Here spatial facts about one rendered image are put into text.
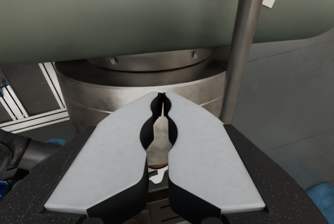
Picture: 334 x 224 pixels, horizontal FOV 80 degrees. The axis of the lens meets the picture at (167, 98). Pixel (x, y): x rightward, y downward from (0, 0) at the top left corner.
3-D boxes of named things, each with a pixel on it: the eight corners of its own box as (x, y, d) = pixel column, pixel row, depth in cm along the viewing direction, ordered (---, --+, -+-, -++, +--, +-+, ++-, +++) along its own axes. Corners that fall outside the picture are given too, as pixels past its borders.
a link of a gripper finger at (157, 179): (173, 173, 54) (139, 181, 52) (173, 157, 51) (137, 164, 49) (177, 183, 52) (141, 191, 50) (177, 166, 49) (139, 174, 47)
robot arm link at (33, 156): (37, 128, 55) (22, 156, 46) (77, 141, 60) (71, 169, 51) (26, 148, 57) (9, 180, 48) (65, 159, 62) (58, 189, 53)
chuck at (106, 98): (55, 41, 43) (46, 114, 18) (184, 28, 54) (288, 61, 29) (60, 57, 45) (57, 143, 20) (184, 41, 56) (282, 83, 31)
